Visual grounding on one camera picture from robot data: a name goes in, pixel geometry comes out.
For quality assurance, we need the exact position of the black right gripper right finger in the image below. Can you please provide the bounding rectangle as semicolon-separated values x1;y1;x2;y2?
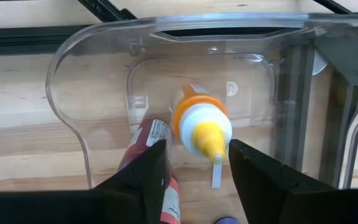
229;139;335;224

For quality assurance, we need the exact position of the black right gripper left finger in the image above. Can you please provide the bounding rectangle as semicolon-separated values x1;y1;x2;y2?
94;139;167;224

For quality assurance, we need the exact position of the purple food colouring bottle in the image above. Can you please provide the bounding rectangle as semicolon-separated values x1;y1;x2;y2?
214;216;241;224

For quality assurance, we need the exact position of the red food colouring bottle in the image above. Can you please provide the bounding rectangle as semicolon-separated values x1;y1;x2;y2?
118;118;181;224

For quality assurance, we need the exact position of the yellow food colouring bottle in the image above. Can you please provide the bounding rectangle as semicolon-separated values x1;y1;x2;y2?
171;83;233;164

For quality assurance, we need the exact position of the clear plastic bin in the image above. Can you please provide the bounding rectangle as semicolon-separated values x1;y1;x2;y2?
45;12;358;190

